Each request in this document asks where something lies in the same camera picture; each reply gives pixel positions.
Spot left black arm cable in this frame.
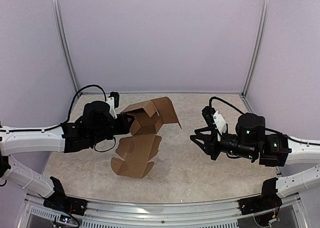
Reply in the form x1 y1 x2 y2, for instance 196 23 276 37
66 85 108 125

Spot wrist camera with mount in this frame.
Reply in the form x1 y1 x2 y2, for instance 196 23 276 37
106 91 120 119
202 106 228 141

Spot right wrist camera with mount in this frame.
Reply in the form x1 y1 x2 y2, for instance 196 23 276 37
202 106 228 141

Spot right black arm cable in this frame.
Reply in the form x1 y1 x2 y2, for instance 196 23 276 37
209 96 298 141

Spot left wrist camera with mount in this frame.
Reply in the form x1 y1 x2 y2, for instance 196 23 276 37
106 91 120 119

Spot aluminium corner post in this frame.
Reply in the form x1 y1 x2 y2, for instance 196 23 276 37
241 0 271 99
51 0 80 92

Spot right aluminium corner post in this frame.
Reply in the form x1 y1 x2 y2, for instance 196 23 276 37
241 0 271 99

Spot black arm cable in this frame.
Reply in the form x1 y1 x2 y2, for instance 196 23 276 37
209 96 298 141
66 85 108 125

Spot left aluminium corner post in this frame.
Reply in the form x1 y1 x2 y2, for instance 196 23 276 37
51 0 80 92

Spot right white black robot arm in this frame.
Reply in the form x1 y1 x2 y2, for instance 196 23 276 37
190 111 320 210

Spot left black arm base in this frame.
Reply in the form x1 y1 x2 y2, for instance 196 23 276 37
43 176 88 216

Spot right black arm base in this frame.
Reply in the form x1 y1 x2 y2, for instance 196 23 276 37
238 177 283 215

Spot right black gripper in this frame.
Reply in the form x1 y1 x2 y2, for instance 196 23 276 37
190 126 257 160

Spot brown cardboard box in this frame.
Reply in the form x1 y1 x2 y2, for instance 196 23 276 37
110 97 180 179

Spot front aluminium frame rail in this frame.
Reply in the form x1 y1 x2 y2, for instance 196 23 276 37
15 191 311 227

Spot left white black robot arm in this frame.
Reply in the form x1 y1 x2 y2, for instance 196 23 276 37
0 100 135 210

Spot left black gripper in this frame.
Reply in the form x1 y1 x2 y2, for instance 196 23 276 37
90 113 135 145

